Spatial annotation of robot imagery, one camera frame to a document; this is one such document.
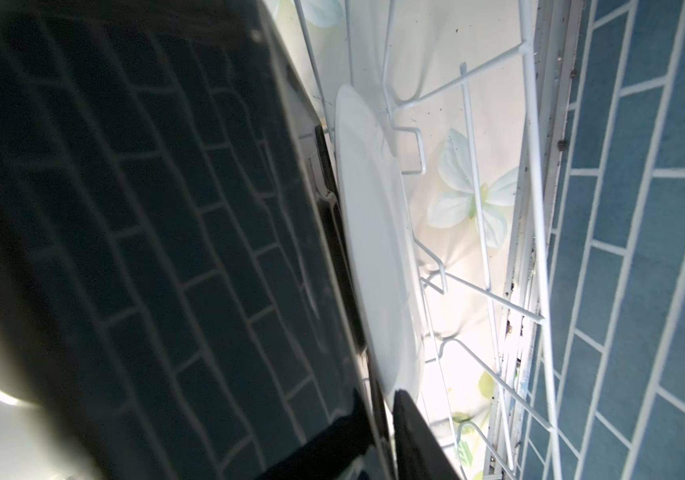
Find floral square plate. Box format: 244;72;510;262
0;1;394;479

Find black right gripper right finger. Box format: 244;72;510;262
392;390;458;480

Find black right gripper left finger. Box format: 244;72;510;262
260;407;374;480

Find round white plate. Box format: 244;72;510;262
334;84;425;405

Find white wire dish rack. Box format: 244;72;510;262
266;1;559;479

